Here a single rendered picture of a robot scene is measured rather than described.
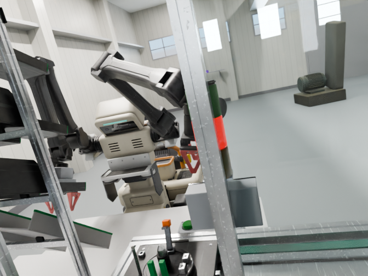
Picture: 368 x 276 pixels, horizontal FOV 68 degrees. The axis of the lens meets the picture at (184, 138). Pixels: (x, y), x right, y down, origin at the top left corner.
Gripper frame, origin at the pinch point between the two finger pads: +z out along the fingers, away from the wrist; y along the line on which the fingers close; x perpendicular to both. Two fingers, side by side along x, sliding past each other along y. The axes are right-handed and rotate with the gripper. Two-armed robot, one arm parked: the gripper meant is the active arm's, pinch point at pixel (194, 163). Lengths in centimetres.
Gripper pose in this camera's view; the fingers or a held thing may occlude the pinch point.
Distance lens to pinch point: 78.2
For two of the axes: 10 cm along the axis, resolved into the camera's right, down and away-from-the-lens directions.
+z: 0.2, 9.6, 2.9
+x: -9.9, -0.1, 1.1
